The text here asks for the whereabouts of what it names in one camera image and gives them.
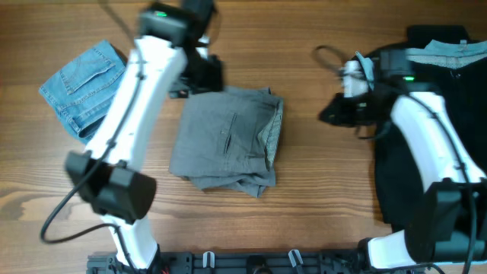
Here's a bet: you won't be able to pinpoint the black garment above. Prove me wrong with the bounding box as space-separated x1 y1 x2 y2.
363 25 486 239

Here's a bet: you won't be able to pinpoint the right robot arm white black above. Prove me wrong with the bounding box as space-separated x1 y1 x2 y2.
320 44 486 271

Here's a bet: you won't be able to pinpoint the grey shorts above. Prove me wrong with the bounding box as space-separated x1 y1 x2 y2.
169 86 284 198

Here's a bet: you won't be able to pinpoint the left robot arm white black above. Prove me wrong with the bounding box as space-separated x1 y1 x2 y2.
65 0 224 273

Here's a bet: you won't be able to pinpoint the folded blue denim shorts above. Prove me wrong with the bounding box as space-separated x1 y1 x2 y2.
39 40 126 144

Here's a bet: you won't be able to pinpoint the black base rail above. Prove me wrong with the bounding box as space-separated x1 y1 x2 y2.
86 249 370 274

